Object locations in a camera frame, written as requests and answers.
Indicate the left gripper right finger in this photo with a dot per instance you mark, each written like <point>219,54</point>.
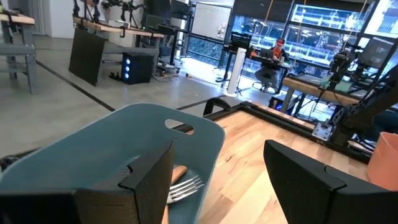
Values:
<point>311,199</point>

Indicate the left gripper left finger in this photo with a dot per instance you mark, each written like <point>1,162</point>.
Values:
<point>93,208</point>

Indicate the black workbench robot arm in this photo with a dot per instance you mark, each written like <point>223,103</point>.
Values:
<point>337,65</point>

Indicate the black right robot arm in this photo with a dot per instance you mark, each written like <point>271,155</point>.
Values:
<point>367,112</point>

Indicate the black background robot arm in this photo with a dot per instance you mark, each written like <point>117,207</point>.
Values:
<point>124,6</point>
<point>85,9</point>

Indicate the dark teal plastic bin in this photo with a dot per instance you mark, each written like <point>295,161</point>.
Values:
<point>109,140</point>

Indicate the orange plastic bin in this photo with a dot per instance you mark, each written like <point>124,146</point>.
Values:
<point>385,161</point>

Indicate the wooden workbench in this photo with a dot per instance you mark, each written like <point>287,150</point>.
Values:
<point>311,88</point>

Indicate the person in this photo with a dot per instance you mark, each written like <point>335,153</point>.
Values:
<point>270,71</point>

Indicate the black clamp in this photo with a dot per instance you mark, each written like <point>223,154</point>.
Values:
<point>214,101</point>

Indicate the black computer blue lights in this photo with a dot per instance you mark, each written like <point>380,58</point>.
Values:
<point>136,68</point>

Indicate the dark laptop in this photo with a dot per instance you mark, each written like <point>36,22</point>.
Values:
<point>266,53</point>

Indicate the black desk panel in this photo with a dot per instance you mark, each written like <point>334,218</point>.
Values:
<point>87,56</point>

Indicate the dark workbench monitor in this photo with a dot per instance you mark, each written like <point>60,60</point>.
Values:
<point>376,53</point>

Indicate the grey metal table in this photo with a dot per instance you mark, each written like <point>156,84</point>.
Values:
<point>18,49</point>

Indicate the wooden robot desk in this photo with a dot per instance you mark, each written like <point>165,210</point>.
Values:
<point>130,31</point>

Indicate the white post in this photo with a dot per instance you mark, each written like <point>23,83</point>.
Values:
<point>236,71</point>

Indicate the white wall board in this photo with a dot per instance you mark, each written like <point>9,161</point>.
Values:
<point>211,20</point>

